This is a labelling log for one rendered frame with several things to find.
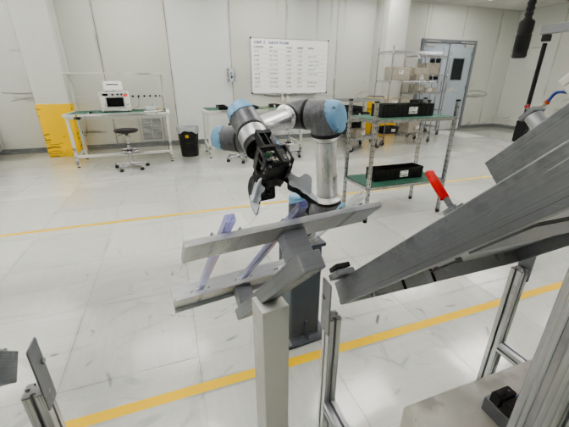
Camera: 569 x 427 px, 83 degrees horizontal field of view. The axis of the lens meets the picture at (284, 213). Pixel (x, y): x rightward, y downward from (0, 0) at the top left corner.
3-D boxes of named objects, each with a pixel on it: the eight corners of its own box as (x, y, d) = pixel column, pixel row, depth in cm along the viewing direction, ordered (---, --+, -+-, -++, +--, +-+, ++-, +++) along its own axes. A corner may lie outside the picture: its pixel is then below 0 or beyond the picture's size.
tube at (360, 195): (270, 277, 94) (269, 274, 94) (274, 276, 94) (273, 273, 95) (360, 196, 51) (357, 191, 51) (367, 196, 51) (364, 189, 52)
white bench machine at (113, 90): (102, 111, 531) (96, 80, 514) (131, 109, 548) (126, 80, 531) (101, 113, 500) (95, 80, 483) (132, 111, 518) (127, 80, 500)
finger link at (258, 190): (245, 195, 63) (258, 166, 69) (242, 213, 67) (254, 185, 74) (261, 199, 63) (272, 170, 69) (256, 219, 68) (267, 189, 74)
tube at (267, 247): (234, 287, 89) (233, 284, 90) (239, 286, 90) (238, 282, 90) (300, 208, 46) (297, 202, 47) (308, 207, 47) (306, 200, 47)
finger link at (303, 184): (323, 190, 69) (288, 169, 71) (316, 207, 74) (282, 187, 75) (329, 182, 71) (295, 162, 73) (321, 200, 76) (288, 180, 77)
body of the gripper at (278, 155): (265, 164, 67) (246, 129, 74) (258, 192, 74) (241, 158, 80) (296, 161, 71) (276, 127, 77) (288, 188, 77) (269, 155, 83)
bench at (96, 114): (85, 158, 565) (73, 110, 534) (174, 152, 611) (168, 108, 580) (74, 169, 499) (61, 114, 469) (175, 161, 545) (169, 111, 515)
